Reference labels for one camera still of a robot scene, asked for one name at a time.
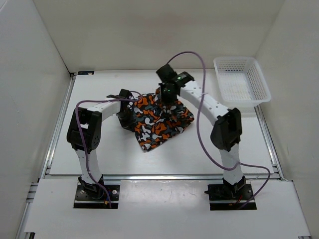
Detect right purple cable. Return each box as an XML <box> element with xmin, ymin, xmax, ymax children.
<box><xmin>166</xmin><ymin>51</ymin><xmax>271</xmax><ymax>210</ymax></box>

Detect left aluminium side rail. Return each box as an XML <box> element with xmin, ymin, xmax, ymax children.
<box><xmin>15</xmin><ymin>72</ymin><xmax>77</xmax><ymax>239</ymax></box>

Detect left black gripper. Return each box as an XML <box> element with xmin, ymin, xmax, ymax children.
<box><xmin>116</xmin><ymin>108</ymin><xmax>137</xmax><ymax>132</ymax></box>

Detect aluminium front rail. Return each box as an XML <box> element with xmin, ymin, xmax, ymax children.
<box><xmin>44</xmin><ymin>173</ymin><xmax>281</xmax><ymax>181</ymax></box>

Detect camouflage patterned shorts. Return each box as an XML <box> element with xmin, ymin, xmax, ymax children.
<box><xmin>129</xmin><ymin>88</ymin><xmax>194</xmax><ymax>152</ymax></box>

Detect dark blue label sticker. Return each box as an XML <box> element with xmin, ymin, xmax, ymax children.
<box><xmin>77</xmin><ymin>71</ymin><xmax>95</xmax><ymax>75</ymax></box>

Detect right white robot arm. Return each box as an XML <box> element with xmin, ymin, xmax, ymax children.
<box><xmin>156</xmin><ymin>64</ymin><xmax>246</xmax><ymax>199</ymax></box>

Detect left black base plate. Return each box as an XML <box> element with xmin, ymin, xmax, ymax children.
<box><xmin>73</xmin><ymin>182</ymin><xmax>120</xmax><ymax>210</ymax></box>

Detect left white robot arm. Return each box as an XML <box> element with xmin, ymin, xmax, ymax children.
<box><xmin>66</xmin><ymin>89</ymin><xmax>137</xmax><ymax>200</ymax></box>

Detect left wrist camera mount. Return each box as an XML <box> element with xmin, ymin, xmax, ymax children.
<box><xmin>106</xmin><ymin>89</ymin><xmax>133</xmax><ymax>102</ymax></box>

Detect white plastic basket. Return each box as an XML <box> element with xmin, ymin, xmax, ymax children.
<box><xmin>213</xmin><ymin>56</ymin><xmax>271</xmax><ymax>108</ymax></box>

